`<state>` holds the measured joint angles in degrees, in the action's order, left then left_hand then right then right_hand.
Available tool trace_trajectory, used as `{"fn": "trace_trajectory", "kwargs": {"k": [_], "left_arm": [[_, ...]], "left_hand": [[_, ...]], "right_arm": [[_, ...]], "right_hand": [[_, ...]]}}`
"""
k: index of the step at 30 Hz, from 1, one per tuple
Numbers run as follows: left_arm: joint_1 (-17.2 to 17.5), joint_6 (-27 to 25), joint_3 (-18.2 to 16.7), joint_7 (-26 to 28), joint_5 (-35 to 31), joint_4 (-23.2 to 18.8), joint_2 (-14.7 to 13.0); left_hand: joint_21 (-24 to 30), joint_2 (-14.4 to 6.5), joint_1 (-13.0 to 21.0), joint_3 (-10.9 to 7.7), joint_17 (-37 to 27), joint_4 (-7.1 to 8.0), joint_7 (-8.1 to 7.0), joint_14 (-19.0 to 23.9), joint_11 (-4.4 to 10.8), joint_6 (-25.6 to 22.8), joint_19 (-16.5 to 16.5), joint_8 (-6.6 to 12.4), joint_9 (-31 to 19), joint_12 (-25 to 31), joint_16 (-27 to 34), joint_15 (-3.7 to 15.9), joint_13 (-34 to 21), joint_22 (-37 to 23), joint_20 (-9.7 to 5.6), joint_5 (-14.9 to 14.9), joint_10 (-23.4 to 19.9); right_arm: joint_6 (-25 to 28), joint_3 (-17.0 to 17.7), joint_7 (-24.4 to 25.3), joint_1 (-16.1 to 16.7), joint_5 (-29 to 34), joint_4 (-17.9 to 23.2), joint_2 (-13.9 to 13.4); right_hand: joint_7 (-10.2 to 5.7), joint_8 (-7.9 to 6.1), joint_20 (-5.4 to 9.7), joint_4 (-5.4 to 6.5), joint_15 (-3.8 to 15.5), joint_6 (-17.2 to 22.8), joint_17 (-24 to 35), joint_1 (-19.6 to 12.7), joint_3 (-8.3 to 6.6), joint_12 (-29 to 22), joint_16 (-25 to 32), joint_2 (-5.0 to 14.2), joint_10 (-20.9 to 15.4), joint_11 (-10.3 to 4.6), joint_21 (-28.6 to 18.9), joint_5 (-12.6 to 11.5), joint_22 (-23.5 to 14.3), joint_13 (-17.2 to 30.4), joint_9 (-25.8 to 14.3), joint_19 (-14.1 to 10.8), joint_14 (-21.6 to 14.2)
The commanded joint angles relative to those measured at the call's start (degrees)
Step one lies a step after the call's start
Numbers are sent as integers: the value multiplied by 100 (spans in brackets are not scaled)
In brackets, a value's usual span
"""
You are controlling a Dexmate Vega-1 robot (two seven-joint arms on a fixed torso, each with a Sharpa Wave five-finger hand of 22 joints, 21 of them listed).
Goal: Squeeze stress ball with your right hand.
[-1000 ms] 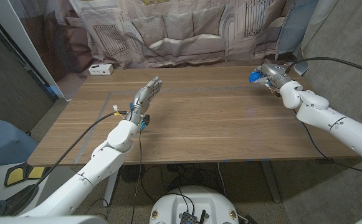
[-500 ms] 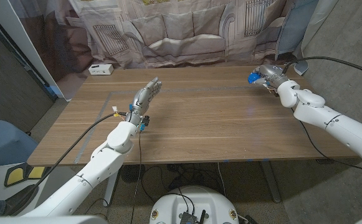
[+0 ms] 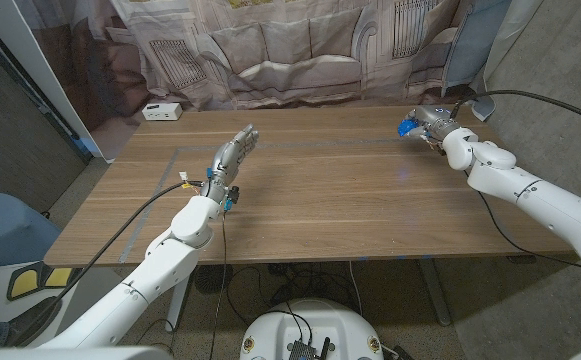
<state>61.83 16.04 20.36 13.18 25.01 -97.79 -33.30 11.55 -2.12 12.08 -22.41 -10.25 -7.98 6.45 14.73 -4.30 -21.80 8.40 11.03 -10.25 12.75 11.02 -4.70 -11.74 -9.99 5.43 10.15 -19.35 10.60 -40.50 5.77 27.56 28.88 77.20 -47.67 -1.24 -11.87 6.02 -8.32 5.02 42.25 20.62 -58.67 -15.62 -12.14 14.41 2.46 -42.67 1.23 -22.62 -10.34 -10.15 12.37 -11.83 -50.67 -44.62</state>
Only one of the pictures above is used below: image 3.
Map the grey table leg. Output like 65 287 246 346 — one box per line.
417 258 452 327

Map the white upright panel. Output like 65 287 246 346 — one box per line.
0 0 116 164

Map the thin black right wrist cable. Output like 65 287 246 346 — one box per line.
475 191 581 279

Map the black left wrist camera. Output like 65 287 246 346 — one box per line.
222 185 241 212

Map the blue grey chair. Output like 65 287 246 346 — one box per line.
0 192 62 274

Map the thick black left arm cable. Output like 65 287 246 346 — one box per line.
19 179 206 346

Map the black antenna device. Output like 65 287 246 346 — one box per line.
287 337 332 360

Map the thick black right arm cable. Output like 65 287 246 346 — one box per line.
449 88 581 131

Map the white power strip box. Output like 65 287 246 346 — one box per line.
141 102 184 122

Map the blue spiky stress ball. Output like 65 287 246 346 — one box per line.
397 118 420 138

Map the round black floor fan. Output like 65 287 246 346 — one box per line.
193 263 235 296

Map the white table leg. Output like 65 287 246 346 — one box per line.
165 274 194 331

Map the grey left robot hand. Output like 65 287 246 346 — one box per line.
199 123 260 204

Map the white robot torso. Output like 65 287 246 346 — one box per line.
239 298 385 360

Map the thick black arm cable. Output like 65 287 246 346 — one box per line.
19 179 206 346
449 88 581 131

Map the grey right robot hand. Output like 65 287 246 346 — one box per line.
402 104 464 151

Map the white platform with yellow marks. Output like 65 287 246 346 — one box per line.
0 260 89 324

